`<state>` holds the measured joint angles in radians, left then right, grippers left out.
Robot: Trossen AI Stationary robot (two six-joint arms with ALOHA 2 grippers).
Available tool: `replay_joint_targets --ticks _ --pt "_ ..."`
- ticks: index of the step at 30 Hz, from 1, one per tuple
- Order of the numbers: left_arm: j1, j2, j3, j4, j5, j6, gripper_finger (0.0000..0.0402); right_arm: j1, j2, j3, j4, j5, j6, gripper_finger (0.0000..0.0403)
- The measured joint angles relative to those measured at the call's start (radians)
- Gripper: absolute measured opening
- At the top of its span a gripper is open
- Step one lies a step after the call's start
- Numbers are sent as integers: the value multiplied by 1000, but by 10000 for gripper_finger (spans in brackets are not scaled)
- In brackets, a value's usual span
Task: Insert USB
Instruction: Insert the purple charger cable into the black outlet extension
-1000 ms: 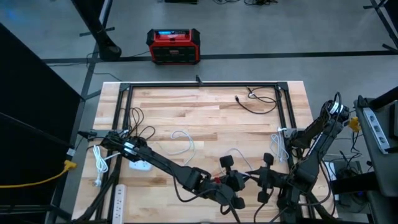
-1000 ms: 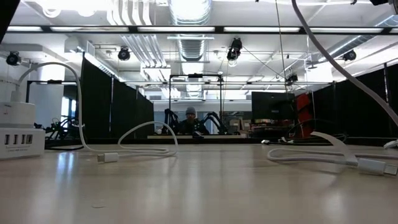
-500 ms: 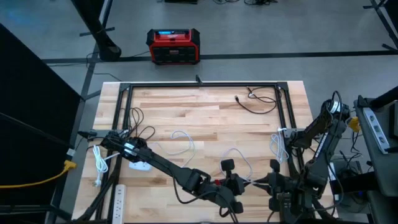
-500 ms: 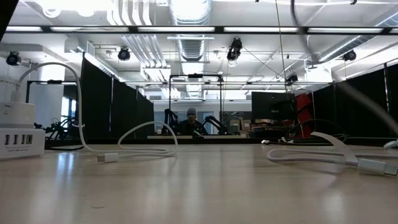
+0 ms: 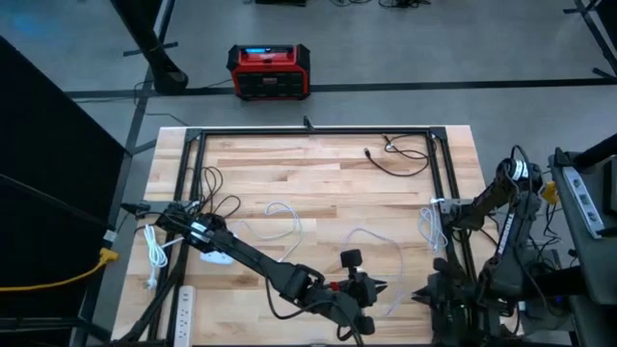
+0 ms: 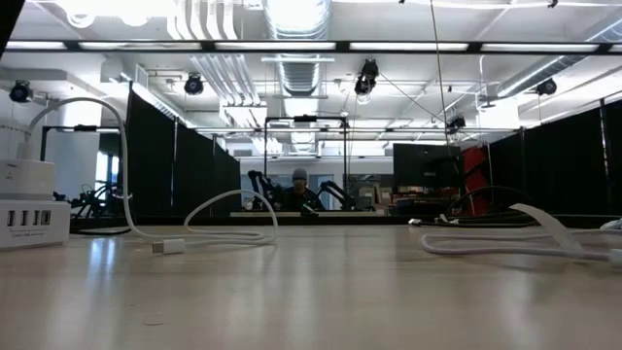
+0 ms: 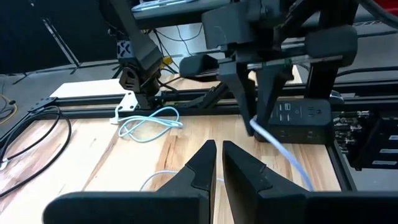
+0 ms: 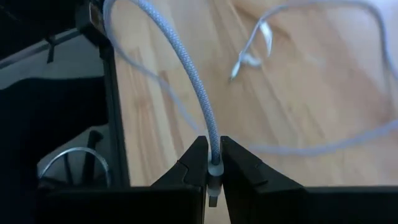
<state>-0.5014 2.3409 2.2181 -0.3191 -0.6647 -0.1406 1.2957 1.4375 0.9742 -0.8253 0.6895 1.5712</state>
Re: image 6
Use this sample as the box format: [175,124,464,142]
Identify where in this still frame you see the black curtain partition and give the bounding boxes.
[122,81,243,219]
[487,96,622,216]

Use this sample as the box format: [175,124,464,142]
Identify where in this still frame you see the black ceiling spotlight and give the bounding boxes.
[536,77,559,97]
[445,115,467,135]
[8,79,34,104]
[183,71,205,97]

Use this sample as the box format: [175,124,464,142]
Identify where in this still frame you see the cardboard boxes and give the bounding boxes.
[359,186,394,210]

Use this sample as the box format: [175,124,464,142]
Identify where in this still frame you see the white USB charging hub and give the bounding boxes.
[0,199,72,252]

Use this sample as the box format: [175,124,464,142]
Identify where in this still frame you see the grey braided USB cable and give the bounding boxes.
[419,202,622,266]

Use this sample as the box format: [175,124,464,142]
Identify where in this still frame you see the thin hanging wire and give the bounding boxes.
[429,0,451,147]

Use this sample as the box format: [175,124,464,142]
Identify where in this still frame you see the white tagged USB cable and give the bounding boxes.
[0,95,281,256]

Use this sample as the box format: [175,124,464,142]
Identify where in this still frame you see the black metal rig frame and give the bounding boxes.
[36,123,123,201]

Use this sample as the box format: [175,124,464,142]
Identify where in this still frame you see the white cube wall charger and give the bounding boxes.
[0,157,56,201]

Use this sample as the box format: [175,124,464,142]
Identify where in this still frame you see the red cabinet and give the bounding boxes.
[460,144,491,217]

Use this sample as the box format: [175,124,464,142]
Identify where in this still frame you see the silver ventilation duct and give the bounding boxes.
[260,0,335,98]

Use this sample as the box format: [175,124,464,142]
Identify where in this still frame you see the black hanging camera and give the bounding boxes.
[353,57,381,97]

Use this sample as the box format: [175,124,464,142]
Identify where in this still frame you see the black USB cable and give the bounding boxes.
[409,186,544,229]

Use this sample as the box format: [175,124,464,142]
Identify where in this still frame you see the person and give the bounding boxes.
[280,166,324,213]

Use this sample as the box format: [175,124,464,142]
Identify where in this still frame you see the black monitor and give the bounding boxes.
[392,142,464,192]

